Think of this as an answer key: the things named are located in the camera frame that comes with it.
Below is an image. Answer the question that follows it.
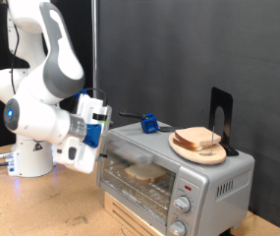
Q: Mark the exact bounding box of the blue spatula grip block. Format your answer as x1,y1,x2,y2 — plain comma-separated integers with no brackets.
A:
140,112,160,135

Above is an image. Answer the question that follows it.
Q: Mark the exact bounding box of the thin metal pin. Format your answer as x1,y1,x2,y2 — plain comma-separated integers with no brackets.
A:
209,126,215,155

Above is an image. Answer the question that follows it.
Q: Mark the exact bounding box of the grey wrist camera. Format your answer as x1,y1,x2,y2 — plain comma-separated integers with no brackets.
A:
92,105,113,134

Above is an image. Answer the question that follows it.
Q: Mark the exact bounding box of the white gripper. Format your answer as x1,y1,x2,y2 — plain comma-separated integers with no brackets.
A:
52,93,113,175

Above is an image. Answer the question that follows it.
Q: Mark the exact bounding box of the black metal bookend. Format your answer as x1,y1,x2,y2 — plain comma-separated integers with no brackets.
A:
208,87,240,157

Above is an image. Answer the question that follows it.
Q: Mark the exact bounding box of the white bread slice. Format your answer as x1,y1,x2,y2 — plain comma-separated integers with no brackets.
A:
124,162,168,184
174,126,222,148
172,137,209,152

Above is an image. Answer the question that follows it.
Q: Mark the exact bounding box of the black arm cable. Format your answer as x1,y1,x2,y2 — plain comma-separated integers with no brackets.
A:
9,19,110,107

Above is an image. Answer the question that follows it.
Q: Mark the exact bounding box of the glass oven door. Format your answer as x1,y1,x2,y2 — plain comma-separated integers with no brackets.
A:
98,132,182,227

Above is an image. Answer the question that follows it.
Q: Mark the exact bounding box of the blue cable plug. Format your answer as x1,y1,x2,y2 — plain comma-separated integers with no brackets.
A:
74,88,88,99

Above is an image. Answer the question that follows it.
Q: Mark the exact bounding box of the wire oven rack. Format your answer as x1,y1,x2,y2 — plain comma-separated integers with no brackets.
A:
104,160,177,214

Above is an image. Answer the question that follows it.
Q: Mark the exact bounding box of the vertical metal pole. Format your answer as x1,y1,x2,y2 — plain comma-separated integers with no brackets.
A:
91,0,98,98

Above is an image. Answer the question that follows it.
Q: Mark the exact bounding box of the oval wooden board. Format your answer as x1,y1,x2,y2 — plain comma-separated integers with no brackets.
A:
168,132,228,166

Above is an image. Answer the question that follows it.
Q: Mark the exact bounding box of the silver oven knob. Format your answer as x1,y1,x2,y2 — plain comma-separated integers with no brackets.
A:
173,196,193,214
168,219,187,236

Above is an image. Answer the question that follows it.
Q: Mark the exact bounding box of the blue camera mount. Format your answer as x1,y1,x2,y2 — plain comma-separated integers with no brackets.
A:
83,123,103,148

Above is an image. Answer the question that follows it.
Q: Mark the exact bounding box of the silver toaster oven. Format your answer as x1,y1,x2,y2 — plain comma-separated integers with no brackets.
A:
96,120,255,236

